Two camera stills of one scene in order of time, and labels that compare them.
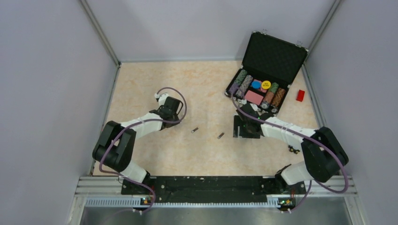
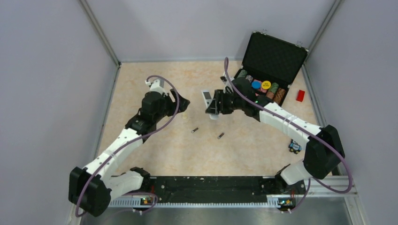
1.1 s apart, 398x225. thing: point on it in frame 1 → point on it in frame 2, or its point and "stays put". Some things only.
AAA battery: (195, 130) stays put
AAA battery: (220, 135) stays put
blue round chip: (256, 84) stays put
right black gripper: (239, 122) → (217, 106)
